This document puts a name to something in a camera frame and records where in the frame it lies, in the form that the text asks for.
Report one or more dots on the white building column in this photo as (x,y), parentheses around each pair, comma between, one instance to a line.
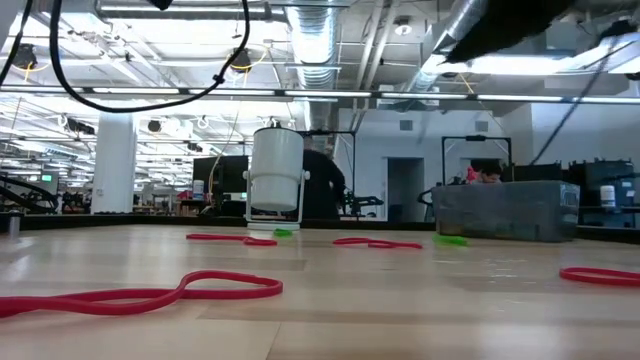
(115,160)

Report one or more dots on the silver air duct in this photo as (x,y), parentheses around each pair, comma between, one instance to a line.
(450,30)
(315,40)

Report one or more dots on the neighbouring black robot arm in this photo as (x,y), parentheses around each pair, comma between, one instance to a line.
(15,200)

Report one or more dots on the white ceiling light panel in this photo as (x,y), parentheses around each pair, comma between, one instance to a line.
(525,65)

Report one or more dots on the white cylindrical canister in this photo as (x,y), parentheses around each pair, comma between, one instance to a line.
(275,170)

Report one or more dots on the black ceiling device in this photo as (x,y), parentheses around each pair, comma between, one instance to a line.
(22,55)
(241,60)

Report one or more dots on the green exit sign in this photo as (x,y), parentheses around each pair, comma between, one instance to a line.
(46,177)

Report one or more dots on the white tub container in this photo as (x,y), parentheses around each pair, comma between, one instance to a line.
(198,190)
(607,196)

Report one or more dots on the red rubber band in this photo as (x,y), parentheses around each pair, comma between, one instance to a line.
(272,242)
(278,287)
(400,245)
(562,275)

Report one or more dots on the small grey metal post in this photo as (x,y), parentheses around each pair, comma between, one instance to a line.
(14,227)

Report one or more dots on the grey plastic bin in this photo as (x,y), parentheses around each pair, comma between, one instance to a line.
(505,212)

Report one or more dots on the long horizontal light bar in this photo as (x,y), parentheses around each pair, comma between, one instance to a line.
(235,92)

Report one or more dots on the black monitor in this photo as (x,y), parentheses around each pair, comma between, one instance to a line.
(230,175)

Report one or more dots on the black shelving unit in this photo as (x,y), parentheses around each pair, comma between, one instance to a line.
(600,185)

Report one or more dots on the person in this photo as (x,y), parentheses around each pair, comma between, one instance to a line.
(325,185)
(490,174)

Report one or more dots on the green rubber band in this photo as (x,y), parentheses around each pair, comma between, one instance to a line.
(450,240)
(282,233)

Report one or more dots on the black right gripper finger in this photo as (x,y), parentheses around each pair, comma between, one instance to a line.
(485,35)

